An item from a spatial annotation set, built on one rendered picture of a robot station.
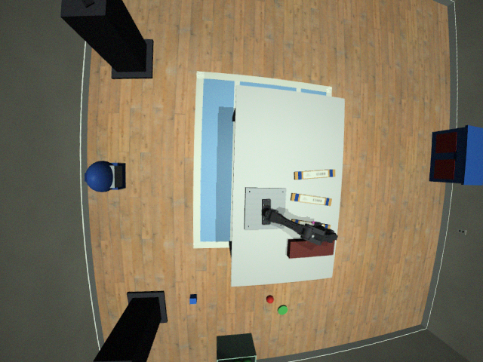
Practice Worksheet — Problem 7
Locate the white electrode pack with printed label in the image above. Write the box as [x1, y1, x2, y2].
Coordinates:
[294, 169, 335, 179]

